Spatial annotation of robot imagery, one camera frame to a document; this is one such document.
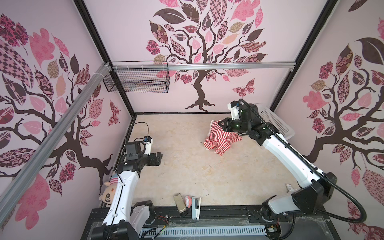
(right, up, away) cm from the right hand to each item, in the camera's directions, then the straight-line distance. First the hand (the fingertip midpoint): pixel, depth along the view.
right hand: (219, 120), depth 74 cm
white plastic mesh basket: (+49, -2, +29) cm, 56 cm away
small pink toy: (-16, -41, 0) cm, 44 cm away
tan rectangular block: (-20, -43, +1) cm, 47 cm away
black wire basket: (-50, +29, +20) cm, 61 cm away
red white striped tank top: (+1, -11, +7) cm, 13 cm away
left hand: (-35, -20, +7) cm, 41 cm away
